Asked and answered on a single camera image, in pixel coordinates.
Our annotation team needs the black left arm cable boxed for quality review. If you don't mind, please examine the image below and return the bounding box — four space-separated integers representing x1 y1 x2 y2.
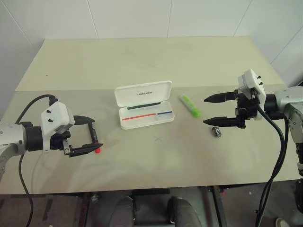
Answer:
14 94 58 227

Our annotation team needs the black pen with red cap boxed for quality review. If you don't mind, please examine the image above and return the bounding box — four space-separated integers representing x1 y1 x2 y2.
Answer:
88 121 102 155

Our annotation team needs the green highlighter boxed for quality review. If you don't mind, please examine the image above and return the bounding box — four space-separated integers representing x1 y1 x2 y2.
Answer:
179 94 203 118

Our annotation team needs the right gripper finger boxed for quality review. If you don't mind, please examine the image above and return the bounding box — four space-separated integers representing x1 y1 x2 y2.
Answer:
204 92 238 104
203 116 241 128

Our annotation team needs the white open pencil case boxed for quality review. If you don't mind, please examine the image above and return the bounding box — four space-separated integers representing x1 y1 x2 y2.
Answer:
114 80 176 130

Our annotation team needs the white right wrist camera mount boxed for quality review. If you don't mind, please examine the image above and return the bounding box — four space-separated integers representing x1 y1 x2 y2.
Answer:
237 69 267 103

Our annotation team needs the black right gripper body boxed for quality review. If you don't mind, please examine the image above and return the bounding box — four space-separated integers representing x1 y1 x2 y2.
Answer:
234 89 259 130

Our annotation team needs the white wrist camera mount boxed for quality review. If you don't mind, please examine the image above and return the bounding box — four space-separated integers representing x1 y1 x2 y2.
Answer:
40 101 76 151
237 69 267 103

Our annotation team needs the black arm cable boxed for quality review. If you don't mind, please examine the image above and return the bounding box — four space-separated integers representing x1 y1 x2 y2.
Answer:
14 94 58 227
255 104 291 227

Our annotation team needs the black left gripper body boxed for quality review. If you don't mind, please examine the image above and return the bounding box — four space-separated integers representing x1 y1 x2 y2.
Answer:
50 131 72 158

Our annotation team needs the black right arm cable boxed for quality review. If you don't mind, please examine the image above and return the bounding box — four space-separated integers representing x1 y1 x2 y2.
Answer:
255 104 291 227

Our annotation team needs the dark rounded shape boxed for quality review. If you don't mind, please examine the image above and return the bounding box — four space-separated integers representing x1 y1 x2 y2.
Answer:
109 195 141 227
167 195 203 227

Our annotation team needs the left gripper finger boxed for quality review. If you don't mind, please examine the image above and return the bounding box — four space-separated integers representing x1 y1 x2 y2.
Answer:
74 115 96 125
70 143 104 158

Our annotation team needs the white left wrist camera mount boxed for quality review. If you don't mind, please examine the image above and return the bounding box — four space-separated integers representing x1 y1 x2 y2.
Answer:
40 101 76 151

